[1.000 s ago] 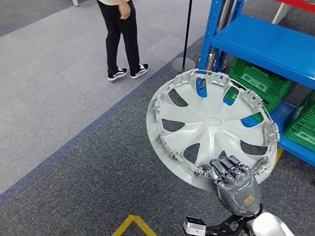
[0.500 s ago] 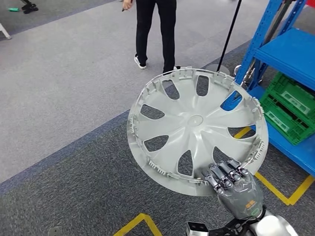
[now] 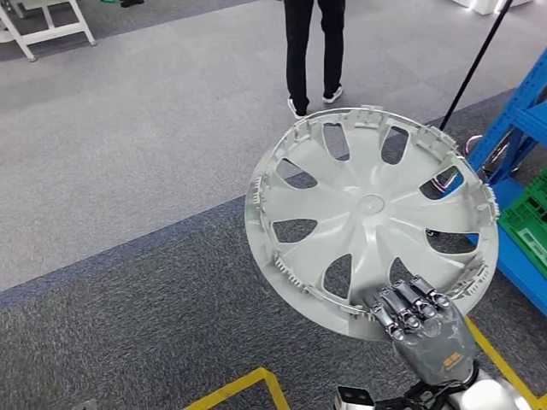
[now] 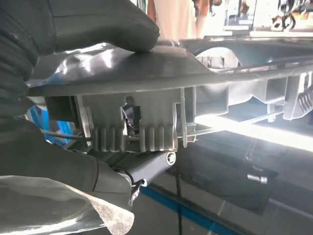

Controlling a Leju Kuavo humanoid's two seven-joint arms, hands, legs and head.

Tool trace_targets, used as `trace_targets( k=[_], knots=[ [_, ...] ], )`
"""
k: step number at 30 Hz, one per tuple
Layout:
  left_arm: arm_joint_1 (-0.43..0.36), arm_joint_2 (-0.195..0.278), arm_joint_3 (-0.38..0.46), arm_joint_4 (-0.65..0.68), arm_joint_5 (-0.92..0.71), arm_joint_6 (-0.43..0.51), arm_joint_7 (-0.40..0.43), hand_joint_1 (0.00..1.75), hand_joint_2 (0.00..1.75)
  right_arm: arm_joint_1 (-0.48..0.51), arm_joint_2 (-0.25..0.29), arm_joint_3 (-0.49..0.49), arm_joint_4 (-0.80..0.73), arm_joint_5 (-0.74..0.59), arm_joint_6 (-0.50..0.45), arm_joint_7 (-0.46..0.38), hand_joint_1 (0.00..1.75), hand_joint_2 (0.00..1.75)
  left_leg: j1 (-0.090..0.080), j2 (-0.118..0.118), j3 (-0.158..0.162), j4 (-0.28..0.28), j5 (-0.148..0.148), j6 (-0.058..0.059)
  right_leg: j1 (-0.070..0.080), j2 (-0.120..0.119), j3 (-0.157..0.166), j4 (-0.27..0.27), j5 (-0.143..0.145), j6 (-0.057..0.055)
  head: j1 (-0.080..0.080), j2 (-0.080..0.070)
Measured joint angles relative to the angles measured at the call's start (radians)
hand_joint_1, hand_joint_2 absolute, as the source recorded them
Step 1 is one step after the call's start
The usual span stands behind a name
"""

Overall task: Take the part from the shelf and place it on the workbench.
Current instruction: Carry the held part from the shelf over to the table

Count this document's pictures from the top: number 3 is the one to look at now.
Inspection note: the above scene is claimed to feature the chrome stanchion with black head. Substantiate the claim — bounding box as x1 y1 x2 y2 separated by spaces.
483 130 518 178

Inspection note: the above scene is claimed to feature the yellow tape U outline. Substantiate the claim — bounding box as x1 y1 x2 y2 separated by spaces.
463 313 547 410

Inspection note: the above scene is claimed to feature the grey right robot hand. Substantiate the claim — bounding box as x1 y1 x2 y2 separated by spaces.
363 274 481 388

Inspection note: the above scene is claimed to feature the yellow tape angle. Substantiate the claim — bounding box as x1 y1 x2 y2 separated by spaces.
183 366 292 410

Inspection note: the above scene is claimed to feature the green plastic crate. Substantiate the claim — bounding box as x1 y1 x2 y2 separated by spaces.
497 167 547 281

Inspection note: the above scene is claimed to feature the silver plastic wheel hubcap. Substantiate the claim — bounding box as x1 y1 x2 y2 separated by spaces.
244 104 500 343

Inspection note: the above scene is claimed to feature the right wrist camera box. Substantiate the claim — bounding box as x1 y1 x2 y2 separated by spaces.
333 386 376 410

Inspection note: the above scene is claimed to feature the blue metal shelf rack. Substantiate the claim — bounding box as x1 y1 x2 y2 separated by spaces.
465 48 547 318

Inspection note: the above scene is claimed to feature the white lit plinth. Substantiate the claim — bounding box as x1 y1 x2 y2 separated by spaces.
453 0 533 15

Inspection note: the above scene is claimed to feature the person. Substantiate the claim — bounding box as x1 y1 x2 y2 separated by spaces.
284 0 346 120

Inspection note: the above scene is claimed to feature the white frame stand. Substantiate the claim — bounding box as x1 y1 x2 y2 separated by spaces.
0 0 97 62

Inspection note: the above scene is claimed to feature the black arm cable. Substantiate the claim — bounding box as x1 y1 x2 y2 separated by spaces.
375 380 454 410

